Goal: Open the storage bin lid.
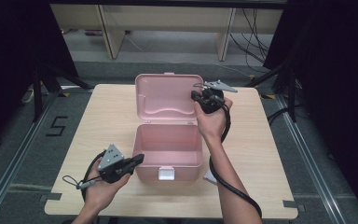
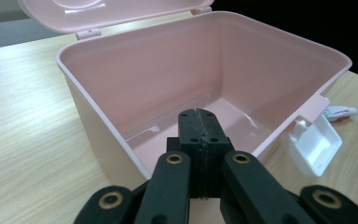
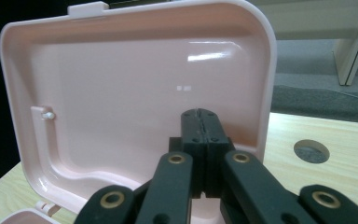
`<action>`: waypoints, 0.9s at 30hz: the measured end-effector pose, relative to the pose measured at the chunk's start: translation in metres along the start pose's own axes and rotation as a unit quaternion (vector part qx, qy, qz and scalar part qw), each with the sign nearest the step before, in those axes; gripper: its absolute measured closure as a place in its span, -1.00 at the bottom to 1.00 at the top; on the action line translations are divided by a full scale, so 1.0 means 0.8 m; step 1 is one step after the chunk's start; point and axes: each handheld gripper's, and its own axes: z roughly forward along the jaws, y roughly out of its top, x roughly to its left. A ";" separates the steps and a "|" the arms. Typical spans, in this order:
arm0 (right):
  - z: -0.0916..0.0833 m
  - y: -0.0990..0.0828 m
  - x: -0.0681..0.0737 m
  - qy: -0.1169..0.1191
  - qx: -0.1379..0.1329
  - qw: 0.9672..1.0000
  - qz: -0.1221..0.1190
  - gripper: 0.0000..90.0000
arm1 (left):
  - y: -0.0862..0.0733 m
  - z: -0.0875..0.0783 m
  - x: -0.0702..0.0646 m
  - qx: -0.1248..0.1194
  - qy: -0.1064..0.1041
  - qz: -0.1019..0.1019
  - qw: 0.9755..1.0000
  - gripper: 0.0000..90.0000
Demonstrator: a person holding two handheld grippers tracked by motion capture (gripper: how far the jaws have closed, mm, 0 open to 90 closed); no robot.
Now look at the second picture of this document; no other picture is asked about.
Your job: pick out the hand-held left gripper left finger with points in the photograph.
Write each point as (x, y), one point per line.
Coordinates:
(191, 130)

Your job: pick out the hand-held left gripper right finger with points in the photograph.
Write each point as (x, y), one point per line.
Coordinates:
(213, 137)

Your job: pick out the pink plastic storage box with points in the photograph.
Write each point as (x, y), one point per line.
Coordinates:
(155, 71)

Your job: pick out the white ointment tube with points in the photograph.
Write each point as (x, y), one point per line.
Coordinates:
(341, 112)

